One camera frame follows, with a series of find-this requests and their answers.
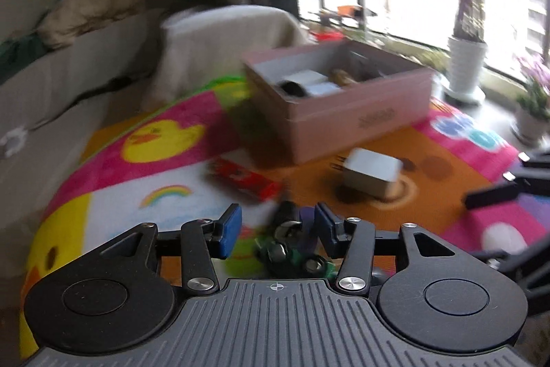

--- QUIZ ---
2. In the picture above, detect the black red object in box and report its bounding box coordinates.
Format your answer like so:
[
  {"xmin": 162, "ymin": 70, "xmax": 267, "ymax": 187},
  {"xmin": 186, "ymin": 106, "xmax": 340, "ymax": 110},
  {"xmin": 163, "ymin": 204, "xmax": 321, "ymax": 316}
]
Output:
[{"xmin": 278, "ymin": 80, "xmax": 308, "ymax": 98}]

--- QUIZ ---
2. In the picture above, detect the green black toy car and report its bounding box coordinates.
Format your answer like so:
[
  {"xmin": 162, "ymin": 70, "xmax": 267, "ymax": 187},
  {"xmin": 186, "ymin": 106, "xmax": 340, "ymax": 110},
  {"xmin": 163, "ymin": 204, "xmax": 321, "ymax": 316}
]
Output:
[{"xmin": 254, "ymin": 199, "xmax": 337, "ymax": 279}]

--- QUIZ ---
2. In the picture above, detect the colourful cartoon play mat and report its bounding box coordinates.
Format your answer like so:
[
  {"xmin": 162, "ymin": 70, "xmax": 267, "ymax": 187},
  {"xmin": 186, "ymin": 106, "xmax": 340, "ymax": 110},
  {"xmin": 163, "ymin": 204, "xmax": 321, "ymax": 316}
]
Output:
[{"xmin": 21, "ymin": 77, "xmax": 549, "ymax": 366}]

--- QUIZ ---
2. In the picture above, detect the white orchid pot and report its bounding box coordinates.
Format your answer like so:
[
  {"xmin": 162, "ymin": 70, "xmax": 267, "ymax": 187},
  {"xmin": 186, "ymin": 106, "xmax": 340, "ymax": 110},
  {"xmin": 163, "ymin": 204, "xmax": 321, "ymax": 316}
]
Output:
[{"xmin": 511, "ymin": 105, "xmax": 549, "ymax": 147}]

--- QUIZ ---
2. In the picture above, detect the white power adapter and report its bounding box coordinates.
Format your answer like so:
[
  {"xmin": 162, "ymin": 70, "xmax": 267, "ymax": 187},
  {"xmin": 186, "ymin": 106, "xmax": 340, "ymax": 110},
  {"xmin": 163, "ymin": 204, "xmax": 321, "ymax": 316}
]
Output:
[{"xmin": 330, "ymin": 148, "xmax": 403, "ymax": 199}]

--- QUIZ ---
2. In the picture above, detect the red flat packet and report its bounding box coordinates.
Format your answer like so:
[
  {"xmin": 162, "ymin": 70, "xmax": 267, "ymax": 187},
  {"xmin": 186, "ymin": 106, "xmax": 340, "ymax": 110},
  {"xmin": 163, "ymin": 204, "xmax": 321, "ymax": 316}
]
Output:
[{"xmin": 210, "ymin": 158, "xmax": 283, "ymax": 202}]

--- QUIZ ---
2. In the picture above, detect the amber bottle in box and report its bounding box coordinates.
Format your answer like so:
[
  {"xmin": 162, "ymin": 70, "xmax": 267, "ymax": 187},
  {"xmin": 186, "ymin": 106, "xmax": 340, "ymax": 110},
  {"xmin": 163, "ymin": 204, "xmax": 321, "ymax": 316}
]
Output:
[{"xmin": 329, "ymin": 69, "xmax": 357, "ymax": 87}]

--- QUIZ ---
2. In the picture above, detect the white ribbed plant pot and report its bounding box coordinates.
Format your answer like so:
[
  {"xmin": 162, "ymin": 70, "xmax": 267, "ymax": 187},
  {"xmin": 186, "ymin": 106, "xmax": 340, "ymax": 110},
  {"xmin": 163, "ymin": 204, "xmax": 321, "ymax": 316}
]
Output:
[{"xmin": 443, "ymin": 36, "xmax": 487, "ymax": 105}]

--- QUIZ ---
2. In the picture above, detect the white box in box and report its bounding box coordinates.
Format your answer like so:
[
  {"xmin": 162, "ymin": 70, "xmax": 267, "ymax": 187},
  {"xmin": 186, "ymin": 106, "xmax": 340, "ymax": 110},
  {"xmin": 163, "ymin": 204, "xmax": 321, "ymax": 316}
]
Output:
[{"xmin": 280, "ymin": 70, "xmax": 328, "ymax": 87}]

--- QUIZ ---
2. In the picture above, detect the green white packet in box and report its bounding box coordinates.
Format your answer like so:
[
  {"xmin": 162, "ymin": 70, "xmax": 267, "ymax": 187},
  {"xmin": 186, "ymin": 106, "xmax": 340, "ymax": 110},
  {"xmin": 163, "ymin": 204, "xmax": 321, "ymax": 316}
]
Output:
[{"xmin": 303, "ymin": 81, "xmax": 341, "ymax": 97}]

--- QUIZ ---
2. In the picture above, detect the pink cardboard storage box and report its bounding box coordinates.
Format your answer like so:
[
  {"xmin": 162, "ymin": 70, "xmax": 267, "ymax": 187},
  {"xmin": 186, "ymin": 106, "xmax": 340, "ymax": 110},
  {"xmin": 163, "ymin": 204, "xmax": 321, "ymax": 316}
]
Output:
[{"xmin": 242, "ymin": 39, "xmax": 433, "ymax": 164}]

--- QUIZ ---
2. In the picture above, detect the beige cushion on sofa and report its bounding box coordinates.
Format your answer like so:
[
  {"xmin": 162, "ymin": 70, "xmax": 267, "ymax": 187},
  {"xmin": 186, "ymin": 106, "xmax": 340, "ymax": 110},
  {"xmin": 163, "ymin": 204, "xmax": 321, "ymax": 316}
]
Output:
[{"xmin": 36, "ymin": 0, "xmax": 144, "ymax": 49}]

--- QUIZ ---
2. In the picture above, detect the green cloth on sofa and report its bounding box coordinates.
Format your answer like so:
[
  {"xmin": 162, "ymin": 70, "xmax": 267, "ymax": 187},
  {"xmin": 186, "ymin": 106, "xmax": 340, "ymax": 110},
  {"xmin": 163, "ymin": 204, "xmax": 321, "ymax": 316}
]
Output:
[{"xmin": 0, "ymin": 33, "xmax": 48, "ymax": 84}]

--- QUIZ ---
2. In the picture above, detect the pink orchid plant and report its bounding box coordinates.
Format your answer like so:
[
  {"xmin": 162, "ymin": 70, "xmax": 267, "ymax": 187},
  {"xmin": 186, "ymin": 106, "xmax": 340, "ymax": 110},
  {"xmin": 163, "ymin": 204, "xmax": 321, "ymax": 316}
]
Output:
[{"xmin": 516, "ymin": 55, "xmax": 549, "ymax": 122}]

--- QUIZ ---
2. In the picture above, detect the beige covered sofa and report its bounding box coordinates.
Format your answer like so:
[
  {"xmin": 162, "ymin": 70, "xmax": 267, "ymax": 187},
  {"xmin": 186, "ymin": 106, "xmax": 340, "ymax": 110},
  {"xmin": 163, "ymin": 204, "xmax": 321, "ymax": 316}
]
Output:
[{"xmin": 1, "ymin": 0, "xmax": 307, "ymax": 308}]

